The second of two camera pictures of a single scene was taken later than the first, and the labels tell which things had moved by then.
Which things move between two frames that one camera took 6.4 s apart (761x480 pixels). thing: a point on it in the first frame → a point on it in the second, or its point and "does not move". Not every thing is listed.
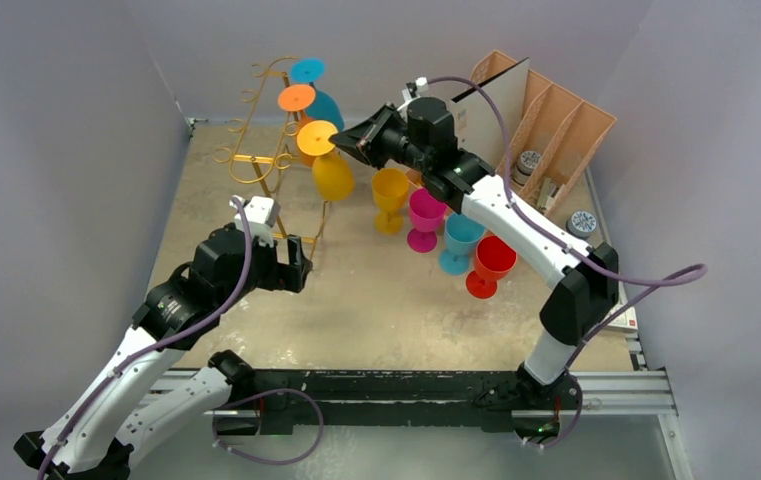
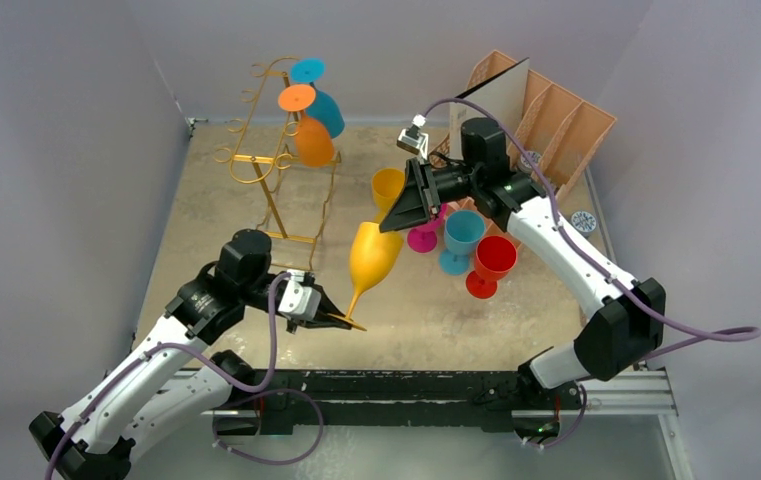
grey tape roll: x=581 y=223 does not move
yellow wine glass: x=333 y=174 → x=374 y=256
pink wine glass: x=427 y=216 does not move
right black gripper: x=380 y=137 → x=429 y=196
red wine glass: x=493 y=258 does not move
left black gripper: x=284 y=276 → x=326 y=306
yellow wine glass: x=390 y=187 does not move
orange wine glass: x=299 y=98 does not move
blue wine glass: x=461 y=235 does not move
